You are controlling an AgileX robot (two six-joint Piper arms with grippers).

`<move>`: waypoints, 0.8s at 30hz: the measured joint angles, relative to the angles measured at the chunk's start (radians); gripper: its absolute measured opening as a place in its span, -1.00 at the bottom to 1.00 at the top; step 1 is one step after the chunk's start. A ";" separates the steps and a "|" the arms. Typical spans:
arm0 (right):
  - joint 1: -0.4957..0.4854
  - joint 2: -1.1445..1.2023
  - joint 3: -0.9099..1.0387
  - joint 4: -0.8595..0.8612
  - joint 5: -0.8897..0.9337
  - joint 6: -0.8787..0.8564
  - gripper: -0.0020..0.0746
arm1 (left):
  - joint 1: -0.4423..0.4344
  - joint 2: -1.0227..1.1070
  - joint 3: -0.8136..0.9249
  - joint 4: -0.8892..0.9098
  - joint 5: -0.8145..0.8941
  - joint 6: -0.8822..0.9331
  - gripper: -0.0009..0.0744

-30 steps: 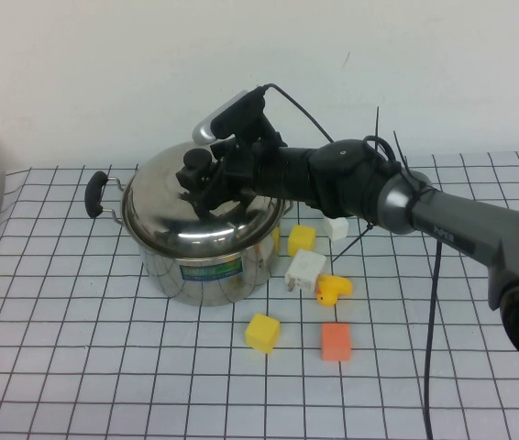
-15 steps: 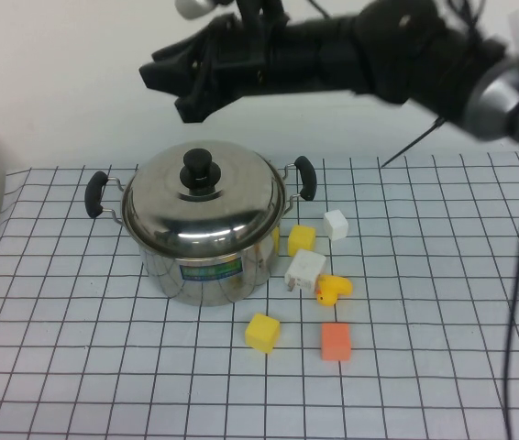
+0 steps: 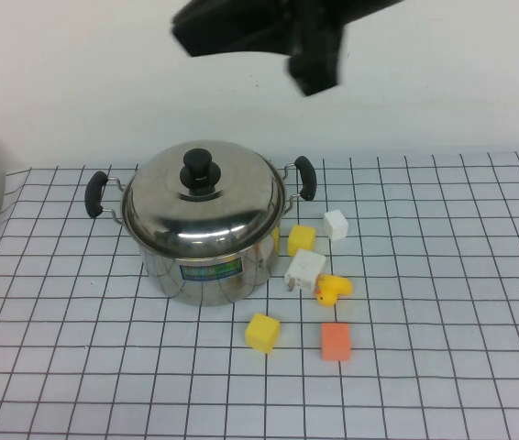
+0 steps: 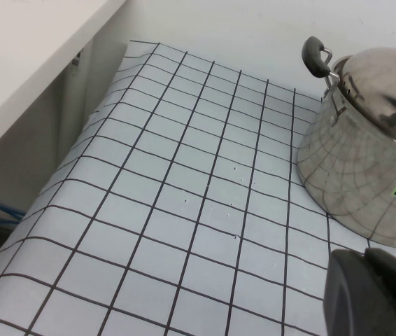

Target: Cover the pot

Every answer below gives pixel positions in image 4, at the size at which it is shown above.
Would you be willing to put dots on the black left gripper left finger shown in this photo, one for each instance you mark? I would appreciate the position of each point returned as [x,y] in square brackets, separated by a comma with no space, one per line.
[345,297]

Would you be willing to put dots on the stainless steel cooking pot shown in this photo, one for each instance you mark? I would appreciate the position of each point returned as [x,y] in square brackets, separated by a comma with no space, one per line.
[352,175]

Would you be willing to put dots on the white black-grid tablecloth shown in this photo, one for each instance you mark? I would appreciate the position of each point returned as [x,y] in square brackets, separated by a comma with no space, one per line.
[184,175]

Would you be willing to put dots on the white furniture panel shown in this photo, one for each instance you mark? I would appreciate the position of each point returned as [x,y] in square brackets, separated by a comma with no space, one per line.
[26,52]

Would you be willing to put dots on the small metal bracket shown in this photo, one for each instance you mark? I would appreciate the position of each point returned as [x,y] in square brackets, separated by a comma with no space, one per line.
[76,63]

